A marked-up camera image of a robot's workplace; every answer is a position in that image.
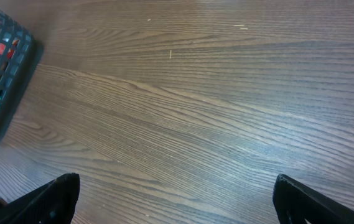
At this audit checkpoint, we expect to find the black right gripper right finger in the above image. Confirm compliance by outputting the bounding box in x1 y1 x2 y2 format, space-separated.
272 174 354 224

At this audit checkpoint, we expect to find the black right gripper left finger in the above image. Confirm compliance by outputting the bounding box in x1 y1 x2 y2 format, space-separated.
0 173 80 224

